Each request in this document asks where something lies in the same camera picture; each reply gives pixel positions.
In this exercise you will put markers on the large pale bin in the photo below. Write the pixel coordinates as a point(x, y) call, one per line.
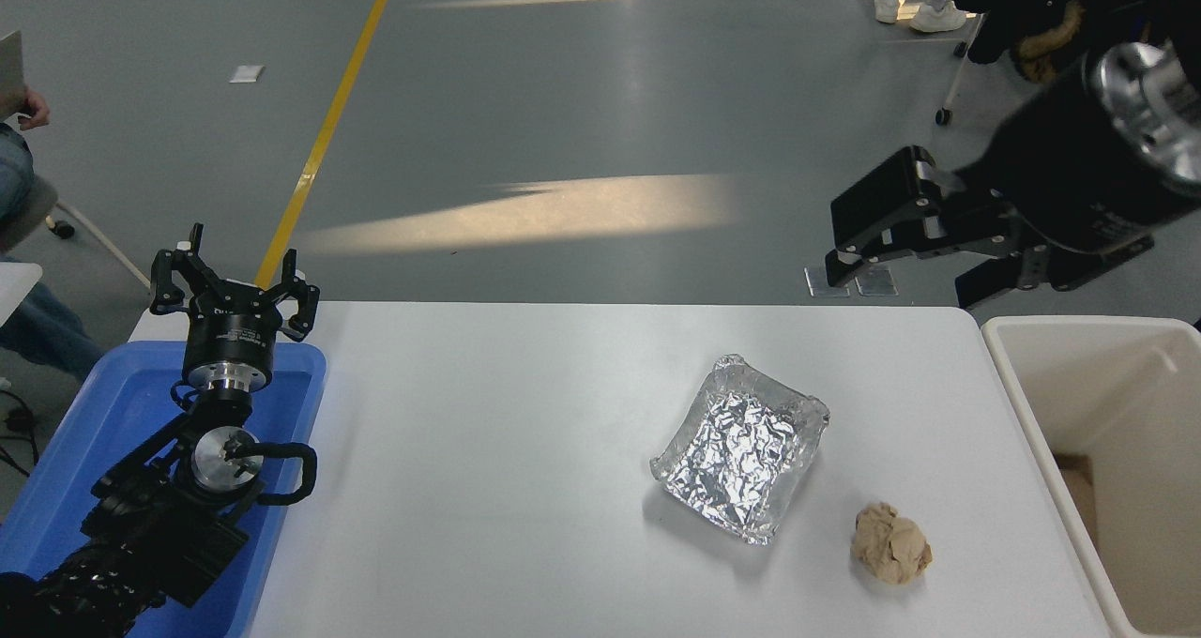
point(1126, 413)

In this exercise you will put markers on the metal floor plate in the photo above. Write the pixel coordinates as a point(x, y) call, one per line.
point(887, 281)
point(814, 286)

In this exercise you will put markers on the small white side table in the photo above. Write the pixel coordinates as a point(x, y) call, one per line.
point(14, 291)

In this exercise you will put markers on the grey office chair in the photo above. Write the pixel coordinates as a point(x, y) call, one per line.
point(28, 211)

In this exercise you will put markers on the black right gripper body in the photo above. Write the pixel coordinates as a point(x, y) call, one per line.
point(1070, 169)

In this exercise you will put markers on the grey tablet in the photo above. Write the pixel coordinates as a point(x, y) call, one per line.
point(9, 75)

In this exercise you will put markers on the metal wheeled chair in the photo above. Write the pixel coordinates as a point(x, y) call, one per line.
point(957, 75)

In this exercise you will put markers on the person's hand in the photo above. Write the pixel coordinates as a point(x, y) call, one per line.
point(35, 110)

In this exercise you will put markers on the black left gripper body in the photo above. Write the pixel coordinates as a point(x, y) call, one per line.
point(232, 328)

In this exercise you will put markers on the crumpled tan paper ball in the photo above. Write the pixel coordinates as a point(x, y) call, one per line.
point(889, 546)

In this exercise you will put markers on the black fur-trimmed coat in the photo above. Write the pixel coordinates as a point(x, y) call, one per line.
point(1032, 0)

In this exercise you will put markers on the blue plastic tray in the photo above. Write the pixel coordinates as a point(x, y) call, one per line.
point(113, 413)

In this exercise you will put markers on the crumpled foil tray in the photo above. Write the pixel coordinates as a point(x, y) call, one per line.
point(741, 450)

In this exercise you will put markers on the white paper scrap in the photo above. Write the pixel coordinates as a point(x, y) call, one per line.
point(247, 73)

